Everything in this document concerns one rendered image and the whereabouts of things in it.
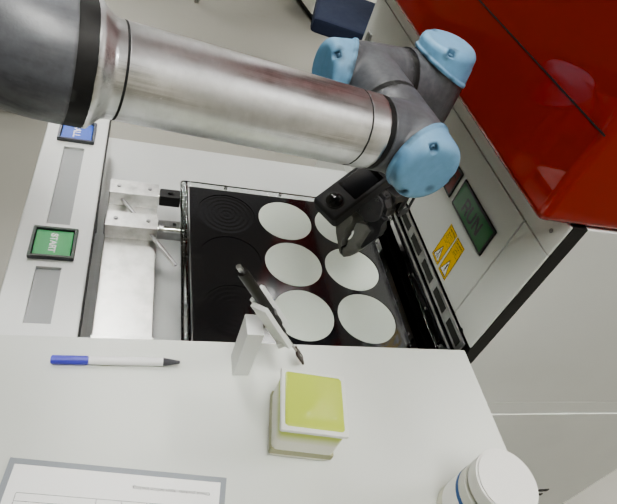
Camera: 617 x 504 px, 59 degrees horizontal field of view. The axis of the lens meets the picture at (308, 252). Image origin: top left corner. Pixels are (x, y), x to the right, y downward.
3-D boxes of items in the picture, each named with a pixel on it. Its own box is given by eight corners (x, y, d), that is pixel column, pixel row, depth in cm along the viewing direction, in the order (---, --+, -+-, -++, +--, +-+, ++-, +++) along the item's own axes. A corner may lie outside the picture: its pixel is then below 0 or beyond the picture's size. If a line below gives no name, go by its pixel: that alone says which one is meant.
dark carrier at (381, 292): (362, 209, 110) (363, 207, 109) (411, 354, 87) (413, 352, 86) (188, 188, 99) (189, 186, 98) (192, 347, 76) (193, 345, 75)
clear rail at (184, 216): (187, 185, 100) (188, 179, 99) (190, 359, 75) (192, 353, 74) (179, 184, 100) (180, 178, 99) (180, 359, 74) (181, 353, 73)
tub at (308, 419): (326, 405, 67) (344, 375, 62) (329, 465, 62) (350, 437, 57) (267, 397, 65) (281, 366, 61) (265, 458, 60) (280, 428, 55)
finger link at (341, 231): (361, 246, 92) (382, 205, 85) (337, 257, 88) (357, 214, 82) (349, 234, 93) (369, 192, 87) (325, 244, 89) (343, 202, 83)
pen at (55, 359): (180, 356, 65) (51, 353, 60) (180, 363, 64) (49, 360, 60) (179, 361, 65) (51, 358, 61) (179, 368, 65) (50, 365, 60)
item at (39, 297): (110, 154, 111) (113, 93, 101) (76, 399, 73) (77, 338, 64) (60, 147, 108) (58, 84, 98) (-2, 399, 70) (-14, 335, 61)
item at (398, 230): (367, 208, 119) (384, 174, 112) (431, 388, 89) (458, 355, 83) (360, 207, 118) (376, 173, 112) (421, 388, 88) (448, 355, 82)
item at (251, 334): (274, 353, 70) (303, 286, 61) (278, 379, 68) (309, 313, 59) (227, 351, 68) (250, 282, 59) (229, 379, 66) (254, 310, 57)
